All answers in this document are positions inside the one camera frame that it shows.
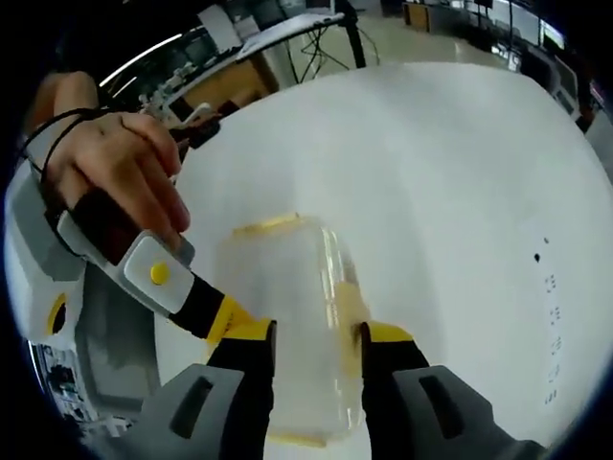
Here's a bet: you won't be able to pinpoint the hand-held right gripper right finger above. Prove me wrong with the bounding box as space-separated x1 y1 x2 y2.
358 321 548 460

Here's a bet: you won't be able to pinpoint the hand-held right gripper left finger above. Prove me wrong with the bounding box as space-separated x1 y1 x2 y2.
102 318 279 460

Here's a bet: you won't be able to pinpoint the clear box with yellow buckles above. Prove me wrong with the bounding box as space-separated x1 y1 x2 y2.
216 212 374 448

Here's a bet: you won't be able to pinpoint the person's left hand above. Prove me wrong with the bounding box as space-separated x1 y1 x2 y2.
39 112 193 251

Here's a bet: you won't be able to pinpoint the wooden cabinet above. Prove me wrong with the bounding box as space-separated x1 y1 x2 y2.
183 46 280 115

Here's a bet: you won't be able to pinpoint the black-legged laptop table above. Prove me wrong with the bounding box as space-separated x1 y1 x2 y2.
233 0 369 69

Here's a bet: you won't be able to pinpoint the black wrist cord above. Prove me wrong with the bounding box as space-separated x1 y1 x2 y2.
18 108 104 213

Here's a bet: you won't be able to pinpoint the black cables under table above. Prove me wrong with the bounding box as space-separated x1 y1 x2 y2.
285 13 385 85

